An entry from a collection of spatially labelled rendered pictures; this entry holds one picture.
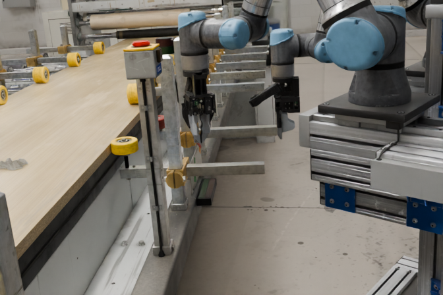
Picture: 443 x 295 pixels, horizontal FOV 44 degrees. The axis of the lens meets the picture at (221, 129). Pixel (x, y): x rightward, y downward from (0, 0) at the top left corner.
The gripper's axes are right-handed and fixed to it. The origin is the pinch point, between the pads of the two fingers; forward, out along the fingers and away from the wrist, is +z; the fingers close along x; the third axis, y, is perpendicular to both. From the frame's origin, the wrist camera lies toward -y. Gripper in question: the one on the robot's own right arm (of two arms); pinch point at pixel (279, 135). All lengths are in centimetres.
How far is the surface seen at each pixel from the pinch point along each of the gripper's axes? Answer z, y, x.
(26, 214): -7, -54, -75
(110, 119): -7, -58, 2
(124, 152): -5, -45, -29
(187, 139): -2.2, -29.8, -8.6
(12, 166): -8, -71, -46
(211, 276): 83, -34, 48
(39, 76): -11, -115, 76
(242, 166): 1.0, -10.9, -26.5
